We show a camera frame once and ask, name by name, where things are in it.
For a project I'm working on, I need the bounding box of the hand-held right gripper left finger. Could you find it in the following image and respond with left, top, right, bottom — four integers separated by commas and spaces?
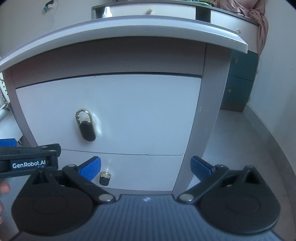
30, 156, 116, 205

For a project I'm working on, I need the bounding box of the wide white desk drawer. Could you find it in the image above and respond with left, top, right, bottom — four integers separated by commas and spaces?
108, 3, 197, 18

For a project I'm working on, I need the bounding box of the person's left hand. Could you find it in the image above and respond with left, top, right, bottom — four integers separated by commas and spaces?
0, 182, 11, 224

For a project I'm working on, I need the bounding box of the teal cabinet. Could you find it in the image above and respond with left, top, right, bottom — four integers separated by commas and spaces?
220, 49, 259, 112

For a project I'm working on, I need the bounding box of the large white nightstand drawer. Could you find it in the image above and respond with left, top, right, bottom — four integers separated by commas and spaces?
15, 73, 202, 156

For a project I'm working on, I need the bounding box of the chrome drawer handle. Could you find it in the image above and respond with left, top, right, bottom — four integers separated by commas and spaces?
75, 109, 97, 142
99, 171, 112, 186

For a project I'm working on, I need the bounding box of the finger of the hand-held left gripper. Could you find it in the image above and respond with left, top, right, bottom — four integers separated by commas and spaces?
0, 138, 18, 148

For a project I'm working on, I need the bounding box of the small white nightstand drawer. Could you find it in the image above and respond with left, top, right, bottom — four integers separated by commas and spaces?
56, 149, 185, 192

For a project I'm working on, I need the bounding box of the pink cloth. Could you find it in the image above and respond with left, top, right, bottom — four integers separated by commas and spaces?
213, 0, 269, 56

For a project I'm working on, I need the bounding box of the narrow white desk drawer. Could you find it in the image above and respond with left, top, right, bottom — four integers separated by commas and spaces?
210, 10, 260, 54

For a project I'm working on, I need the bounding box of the grey white nightstand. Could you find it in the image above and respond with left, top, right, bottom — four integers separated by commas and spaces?
0, 17, 249, 195

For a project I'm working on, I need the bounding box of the white plastic bottle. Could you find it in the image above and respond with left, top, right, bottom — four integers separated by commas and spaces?
102, 6, 113, 19

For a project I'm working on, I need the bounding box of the white bed frame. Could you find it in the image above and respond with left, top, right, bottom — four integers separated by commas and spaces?
0, 71, 23, 142

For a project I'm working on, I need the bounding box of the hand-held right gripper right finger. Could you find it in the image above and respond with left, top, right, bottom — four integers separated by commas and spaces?
176, 156, 264, 204

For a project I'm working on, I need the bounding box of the chrome lower drawer handle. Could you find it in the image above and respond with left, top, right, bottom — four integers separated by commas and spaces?
99, 171, 112, 186

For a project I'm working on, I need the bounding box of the chrome upper drawer handle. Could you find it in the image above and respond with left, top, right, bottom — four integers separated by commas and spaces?
75, 109, 97, 142

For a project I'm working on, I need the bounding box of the dark grey desk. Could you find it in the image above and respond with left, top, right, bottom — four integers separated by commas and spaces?
91, 0, 261, 55

